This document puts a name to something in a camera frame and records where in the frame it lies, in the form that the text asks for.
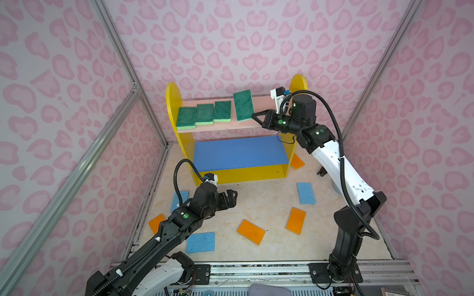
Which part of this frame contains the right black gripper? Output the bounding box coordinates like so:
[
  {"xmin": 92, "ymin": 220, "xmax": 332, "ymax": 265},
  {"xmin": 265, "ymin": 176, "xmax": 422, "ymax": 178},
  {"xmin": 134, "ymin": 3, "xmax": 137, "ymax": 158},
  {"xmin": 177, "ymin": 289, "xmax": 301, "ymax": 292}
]
[{"xmin": 252, "ymin": 109, "xmax": 305, "ymax": 135}]

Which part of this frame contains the green sponge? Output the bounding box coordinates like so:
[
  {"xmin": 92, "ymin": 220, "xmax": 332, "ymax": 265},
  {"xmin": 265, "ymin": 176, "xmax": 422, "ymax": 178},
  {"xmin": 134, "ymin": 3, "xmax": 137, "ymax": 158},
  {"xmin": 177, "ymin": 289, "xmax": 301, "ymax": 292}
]
[
  {"xmin": 213, "ymin": 101, "xmax": 232, "ymax": 122},
  {"xmin": 195, "ymin": 104, "xmax": 214, "ymax": 125},
  {"xmin": 233, "ymin": 90, "xmax": 254, "ymax": 122},
  {"xmin": 176, "ymin": 107, "xmax": 196, "ymax": 130}
]

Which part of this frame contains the orange sponge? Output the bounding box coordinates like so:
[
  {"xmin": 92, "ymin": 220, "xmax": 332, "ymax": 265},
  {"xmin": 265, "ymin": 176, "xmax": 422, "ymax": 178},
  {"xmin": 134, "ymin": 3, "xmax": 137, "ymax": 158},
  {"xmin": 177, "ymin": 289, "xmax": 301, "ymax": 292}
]
[
  {"xmin": 148, "ymin": 214, "xmax": 166, "ymax": 234},
  {"xmin": 291, "ymin": 154, "xmax": 306, "ymax": 170},
  {"xmin": 237, "ymin": 220, "xmax": 266, "ymax": 245},
  {"xmin": 285, "ymin": 207, "xmax": 306, "ymax": 235}
]

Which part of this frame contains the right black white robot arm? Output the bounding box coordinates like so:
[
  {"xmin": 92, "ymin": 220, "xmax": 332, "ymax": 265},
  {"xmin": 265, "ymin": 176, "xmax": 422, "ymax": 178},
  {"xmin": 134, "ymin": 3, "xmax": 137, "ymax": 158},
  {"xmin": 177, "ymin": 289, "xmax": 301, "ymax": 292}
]
[{"xmin": 252, "ymin": 88, "xmax": 387, "ymax": 284}]

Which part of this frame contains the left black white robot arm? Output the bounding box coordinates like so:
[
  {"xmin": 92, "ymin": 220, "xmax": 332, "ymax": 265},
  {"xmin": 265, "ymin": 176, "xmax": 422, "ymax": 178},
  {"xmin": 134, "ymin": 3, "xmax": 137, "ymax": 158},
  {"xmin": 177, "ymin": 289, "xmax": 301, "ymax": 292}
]
[{"xmin": 85, "ymin": 183, "xmax": 238, "ymax": 296}]

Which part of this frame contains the orange sponge beside shelf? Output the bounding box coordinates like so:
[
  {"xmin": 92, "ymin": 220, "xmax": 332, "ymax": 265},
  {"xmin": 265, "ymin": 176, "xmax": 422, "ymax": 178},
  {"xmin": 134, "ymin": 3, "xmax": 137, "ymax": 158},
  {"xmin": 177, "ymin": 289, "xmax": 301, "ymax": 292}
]
[{"xmin": 291, "ymin": 154, "xmax": 306, "ymax": 170}]

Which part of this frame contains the blue sponge far left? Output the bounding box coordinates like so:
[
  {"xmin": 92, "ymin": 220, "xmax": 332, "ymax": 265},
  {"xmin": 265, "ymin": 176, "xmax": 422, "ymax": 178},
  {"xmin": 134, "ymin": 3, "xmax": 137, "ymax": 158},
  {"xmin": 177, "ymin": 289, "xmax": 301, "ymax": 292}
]
[{"xmin": 170, "ymin": 191, "xmax": 190, "ymax": 213}]

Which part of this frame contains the blue sponge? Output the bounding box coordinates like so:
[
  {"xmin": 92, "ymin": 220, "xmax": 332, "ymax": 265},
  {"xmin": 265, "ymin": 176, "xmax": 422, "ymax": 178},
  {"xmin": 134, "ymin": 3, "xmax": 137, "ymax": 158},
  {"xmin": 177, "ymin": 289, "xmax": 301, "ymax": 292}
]
[
  {"xmin": 170, "ymin": 191, "xmax": 190, "ymax": 213},
  {"xmin": 297, "ymin": 183, "xmax": 317, "ymax": 205},
  {"xmin": 186, "ymin": 233, "xmax": 216, "ymax": 254}
]

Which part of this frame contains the blue sponge front left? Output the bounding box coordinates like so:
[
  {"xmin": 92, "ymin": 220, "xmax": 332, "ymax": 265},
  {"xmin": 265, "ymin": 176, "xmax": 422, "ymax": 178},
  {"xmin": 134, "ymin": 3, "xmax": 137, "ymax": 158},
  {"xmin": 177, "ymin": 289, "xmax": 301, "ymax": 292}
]
[{"xmin": 186, "ymin": 233, "xmax": 216, "ymax": 254}]

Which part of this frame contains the blue sponge right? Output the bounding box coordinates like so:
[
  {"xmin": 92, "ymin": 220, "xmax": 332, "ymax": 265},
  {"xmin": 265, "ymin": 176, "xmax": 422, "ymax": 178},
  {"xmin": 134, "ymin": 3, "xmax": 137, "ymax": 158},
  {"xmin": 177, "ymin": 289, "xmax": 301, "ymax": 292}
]
[{"xmin": 297, "ymin": 183, "xmax": 317, "ymax": 205}]

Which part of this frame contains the black clip tool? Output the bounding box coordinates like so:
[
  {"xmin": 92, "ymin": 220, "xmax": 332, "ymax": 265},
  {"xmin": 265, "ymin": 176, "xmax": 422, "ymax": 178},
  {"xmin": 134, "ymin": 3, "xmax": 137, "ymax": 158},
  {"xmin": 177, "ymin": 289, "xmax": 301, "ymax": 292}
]
[{"xmin": 318, "ymin": 167, "xmax": 327, "ymax": 176}]

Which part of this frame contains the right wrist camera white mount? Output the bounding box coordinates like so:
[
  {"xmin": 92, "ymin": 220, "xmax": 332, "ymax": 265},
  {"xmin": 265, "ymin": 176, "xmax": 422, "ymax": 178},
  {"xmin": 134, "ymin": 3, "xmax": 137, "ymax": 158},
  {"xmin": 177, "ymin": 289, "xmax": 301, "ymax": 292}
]
[{"xmin": 270, "ymin": 86, "xmax": 289, "ymax": 113}]

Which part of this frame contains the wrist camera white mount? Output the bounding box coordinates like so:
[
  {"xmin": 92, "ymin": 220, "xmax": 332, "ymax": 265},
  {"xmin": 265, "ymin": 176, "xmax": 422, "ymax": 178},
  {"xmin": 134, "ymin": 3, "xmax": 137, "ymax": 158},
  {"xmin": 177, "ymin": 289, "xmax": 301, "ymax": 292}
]
[
  {"xmin": 203, "ymin": 173, "xmax": 218, "ymax": 186},
  {"xmin": 270, "ymin": 86, "xmax": 289, "ymax": 113}
]

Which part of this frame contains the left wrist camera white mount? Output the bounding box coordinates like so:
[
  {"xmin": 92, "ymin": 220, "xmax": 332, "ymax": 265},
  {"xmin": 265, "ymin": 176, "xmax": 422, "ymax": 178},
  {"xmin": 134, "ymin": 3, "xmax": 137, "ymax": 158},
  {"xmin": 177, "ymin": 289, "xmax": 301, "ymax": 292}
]
[{"xmin": 203, "ymin": 173, "xmax": 218, "ymax": 186}]

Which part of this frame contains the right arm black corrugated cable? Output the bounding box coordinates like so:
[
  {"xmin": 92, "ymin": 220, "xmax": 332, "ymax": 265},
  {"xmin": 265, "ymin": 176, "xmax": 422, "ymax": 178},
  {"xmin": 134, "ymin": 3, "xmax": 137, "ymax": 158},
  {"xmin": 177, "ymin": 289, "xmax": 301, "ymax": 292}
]
[{"xmin": 279, "ymin": 89, "xmax": 381, "ymax": 241}]

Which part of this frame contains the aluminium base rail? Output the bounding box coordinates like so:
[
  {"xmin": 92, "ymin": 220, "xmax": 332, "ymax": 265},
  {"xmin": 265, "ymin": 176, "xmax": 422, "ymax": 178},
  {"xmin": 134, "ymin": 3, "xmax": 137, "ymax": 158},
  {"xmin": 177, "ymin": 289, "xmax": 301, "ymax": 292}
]
[{"xmin": 99, "ymin": 258, "xmax": 427, "ymax": 296}]

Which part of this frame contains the right aluminium frame post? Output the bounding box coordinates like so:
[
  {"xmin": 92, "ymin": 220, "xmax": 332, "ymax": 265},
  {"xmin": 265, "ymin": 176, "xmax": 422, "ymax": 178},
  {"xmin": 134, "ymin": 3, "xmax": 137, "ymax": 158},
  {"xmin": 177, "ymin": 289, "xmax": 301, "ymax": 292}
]
[{"xmin": 343, "ymin": 0, "xmax": 425, "ymax": 142}]

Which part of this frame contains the left aluminium frame beam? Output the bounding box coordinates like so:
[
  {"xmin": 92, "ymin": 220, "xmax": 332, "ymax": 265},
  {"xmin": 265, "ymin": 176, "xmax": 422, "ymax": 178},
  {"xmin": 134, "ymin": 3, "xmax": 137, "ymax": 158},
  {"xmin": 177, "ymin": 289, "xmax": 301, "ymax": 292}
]
[{"xmin": 1, "ymin": 85, "xmax": 142, "ymax": 296}]

